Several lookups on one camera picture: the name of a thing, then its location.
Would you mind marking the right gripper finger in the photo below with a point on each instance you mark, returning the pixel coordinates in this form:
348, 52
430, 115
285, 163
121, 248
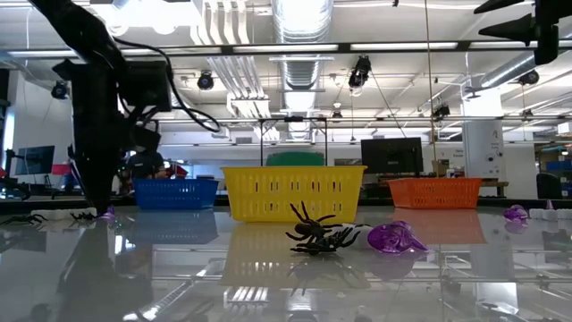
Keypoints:
518, 29
509, 5

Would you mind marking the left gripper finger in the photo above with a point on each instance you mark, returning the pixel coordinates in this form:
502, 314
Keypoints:
100, 179

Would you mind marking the yellow plastic basket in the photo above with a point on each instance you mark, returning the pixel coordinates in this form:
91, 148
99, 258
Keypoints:
268, 192

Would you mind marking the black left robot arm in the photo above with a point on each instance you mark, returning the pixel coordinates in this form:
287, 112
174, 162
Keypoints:
76, 27

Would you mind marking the black background robot arm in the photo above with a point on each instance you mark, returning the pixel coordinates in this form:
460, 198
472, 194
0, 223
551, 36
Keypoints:
11, 188

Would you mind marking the red and blue cart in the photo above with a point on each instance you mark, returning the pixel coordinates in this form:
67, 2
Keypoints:
61, 169

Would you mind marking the person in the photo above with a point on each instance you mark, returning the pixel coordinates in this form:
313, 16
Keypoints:
145, 165

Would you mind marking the black computer monitor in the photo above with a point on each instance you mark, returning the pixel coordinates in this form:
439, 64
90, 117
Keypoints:
392, 155
36, 160

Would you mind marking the blue plastic basket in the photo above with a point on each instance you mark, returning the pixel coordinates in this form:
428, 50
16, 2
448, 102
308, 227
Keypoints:
174, 194

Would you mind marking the wooden side table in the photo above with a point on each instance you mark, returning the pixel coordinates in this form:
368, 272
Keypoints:
493, 182

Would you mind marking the black office chair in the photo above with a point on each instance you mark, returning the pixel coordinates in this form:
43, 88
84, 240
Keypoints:
549, 185

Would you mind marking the orange plastic basket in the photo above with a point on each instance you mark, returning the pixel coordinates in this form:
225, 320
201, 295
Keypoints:
433, 193

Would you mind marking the green board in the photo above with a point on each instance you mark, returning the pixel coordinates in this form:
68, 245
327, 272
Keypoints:
295, 158

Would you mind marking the black ceiling camera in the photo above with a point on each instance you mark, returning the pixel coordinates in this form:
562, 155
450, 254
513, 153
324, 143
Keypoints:
528, 78
441, 112
59, 90
205, 82
359, 71

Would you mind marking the black stand frame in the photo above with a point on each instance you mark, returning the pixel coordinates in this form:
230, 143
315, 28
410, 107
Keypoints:
295, 119

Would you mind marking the black aluminium table frame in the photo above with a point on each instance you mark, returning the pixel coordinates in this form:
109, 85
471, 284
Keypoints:
377, 202

